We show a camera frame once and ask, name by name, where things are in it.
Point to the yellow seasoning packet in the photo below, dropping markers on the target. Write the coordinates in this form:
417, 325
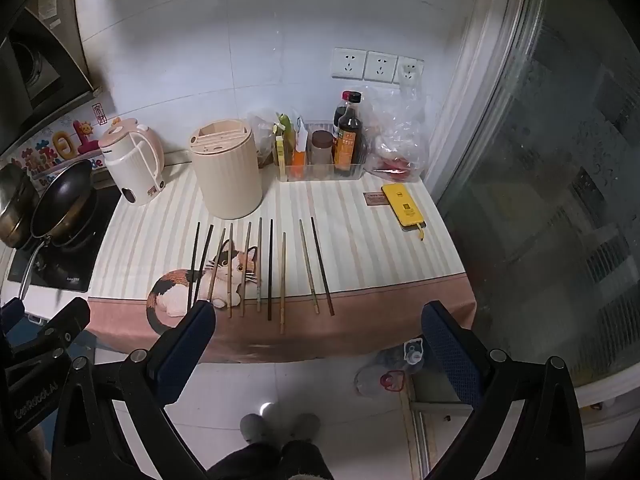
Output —
281, 155

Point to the white wall socket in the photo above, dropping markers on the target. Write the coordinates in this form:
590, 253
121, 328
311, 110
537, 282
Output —
348, 63
410, 71
380, 66

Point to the steel pot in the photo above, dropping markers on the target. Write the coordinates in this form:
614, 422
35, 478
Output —
15, 205

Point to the yellow power bank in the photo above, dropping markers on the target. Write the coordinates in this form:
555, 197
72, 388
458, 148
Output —
402, 205

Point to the striped cat print tablecloth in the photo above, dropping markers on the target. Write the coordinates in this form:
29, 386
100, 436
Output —
350, 260

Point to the green capped white bottle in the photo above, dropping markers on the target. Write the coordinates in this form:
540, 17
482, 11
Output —
301, 147

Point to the grey slipper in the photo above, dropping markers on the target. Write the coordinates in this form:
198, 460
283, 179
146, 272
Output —
257, 427
302, 426

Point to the pink white electric kettle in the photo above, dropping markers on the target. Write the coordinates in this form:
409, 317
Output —
125, 170

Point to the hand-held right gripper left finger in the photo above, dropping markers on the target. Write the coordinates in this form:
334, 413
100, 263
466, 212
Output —
184, 347

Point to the black wok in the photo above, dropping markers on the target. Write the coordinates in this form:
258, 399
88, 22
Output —
62, 195

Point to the red cap bottle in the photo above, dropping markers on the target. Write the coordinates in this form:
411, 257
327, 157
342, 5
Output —
340, 110

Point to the person's leg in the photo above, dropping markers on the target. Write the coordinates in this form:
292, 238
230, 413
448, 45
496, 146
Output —
245, 462
305, 460

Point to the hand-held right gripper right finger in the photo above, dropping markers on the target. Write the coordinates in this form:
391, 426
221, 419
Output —
451, 355

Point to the black induction cooktop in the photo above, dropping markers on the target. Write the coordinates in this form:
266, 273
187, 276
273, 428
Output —
75, 260

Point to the range hood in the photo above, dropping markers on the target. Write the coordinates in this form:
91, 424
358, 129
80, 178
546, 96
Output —
45, 60

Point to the crumpled clear plastic bag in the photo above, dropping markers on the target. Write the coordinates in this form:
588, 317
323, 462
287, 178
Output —
262, 130

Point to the bunch of mixed chopsticks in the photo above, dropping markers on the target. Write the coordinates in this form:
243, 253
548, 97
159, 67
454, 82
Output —
270, 270

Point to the clear plastic organizer bin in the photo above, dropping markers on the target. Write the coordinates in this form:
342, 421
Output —
320, 172

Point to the colourful printed box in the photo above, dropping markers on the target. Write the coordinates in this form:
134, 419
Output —
65, 147

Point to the glass sliding door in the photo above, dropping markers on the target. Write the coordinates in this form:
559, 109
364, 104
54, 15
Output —
550, 160

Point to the brown card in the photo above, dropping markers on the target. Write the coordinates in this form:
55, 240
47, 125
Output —
375, 198

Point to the clear bag with red contents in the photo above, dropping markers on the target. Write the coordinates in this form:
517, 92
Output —
400, 125

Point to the person's right leg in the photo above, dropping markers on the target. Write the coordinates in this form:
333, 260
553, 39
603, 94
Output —
305, 460

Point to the dark soy sauce bottle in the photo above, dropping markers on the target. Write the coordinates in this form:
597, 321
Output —
348, 135

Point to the green seasoning packet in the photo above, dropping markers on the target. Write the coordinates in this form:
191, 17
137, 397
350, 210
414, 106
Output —
284, 122

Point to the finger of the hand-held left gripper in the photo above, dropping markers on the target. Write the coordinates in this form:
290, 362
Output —
70, 317
10, 316

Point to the person's left forearm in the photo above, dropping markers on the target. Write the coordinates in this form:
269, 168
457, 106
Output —
35, 455

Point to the person's left leg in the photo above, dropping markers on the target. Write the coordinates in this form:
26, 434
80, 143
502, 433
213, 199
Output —
245, 462

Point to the beige ribbed utensil holder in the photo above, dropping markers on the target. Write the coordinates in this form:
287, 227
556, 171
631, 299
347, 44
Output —
225, 175

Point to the brown lid jar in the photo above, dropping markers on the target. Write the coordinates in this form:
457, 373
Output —
322, 152

